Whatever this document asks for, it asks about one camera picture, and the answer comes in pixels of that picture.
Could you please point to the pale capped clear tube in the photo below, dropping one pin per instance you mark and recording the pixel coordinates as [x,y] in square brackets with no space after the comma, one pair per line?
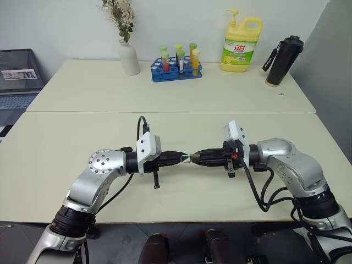
[178,47]

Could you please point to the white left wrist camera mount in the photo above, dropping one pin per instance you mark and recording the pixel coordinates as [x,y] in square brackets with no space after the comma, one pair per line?
[148,148]

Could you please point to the white ceramic vase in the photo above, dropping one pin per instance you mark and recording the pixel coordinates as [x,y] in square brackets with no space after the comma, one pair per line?
[129,59]

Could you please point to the grey laptop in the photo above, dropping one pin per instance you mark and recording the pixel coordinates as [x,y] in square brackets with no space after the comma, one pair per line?
[16,82]

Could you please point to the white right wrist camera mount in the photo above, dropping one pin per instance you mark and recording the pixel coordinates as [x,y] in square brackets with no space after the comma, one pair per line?
[233,132]

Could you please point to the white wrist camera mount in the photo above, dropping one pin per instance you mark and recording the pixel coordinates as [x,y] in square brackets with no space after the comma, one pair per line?
[148,148]
[233,132]

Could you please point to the blue test tube rack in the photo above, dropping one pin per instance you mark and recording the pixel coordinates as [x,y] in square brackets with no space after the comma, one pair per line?
[165,75]

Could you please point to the green capped red liquid tube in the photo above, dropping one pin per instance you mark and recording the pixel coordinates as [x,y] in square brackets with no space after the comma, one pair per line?
[165,61]

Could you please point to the yellow detergent pump bottle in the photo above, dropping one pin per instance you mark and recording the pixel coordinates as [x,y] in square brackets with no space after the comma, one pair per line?
[237,52]

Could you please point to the dried flower bouquet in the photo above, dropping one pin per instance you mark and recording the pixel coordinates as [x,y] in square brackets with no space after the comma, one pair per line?
[121,16]

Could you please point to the dark rounded shape red mark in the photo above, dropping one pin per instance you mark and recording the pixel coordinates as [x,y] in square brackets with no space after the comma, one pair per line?
[154,250]
[217,247]

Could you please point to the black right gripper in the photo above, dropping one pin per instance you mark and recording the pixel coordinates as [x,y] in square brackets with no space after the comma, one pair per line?
[230,154]

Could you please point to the yellow capped orange liquid tube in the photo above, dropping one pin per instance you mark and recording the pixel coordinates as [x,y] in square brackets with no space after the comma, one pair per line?
[195,61]

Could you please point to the green capped orange liquid tube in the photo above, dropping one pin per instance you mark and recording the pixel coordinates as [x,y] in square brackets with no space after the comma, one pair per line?
[192,46]

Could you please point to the green capped dark liquid tube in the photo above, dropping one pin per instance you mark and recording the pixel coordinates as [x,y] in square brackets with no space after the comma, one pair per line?
[181,59]

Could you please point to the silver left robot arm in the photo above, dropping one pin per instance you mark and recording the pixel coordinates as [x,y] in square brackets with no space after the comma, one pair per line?
[90,181]

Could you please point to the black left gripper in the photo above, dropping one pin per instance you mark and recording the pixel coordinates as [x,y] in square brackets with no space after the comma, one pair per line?
[153,165]

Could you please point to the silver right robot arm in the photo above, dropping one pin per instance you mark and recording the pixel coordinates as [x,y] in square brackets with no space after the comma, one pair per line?
[297,167]

